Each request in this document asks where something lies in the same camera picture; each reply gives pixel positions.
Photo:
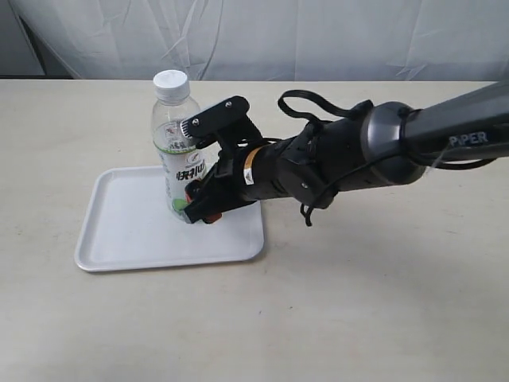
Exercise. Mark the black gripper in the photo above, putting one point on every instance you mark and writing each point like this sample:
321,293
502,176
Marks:
242,176

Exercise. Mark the clear plastic water bottle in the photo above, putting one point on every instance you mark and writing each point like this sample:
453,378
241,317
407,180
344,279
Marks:
182,162

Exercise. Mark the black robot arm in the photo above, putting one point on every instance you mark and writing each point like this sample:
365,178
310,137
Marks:
367,146

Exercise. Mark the white rectangular plastic tray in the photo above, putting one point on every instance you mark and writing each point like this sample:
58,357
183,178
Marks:
128,226

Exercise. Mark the white wrinkled backdrop curtain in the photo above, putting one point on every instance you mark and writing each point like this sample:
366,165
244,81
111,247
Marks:
257,40

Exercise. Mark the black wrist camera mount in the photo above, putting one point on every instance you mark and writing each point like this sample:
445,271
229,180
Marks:
226,123

